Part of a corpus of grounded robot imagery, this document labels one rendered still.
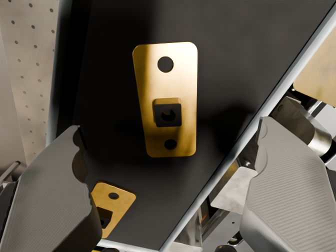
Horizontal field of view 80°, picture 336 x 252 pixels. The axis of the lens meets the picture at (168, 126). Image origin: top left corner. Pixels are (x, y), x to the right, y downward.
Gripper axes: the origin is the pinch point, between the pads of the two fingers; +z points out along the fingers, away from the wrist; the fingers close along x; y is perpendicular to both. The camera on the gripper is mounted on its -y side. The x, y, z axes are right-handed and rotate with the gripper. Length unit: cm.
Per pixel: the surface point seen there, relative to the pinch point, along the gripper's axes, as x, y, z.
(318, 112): 22.8, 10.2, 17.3
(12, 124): -122, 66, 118
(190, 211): 1.4, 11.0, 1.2
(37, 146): -51, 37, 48
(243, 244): 16, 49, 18
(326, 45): 15.1, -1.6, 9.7
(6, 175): -133, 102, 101
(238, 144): 5.0, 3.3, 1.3
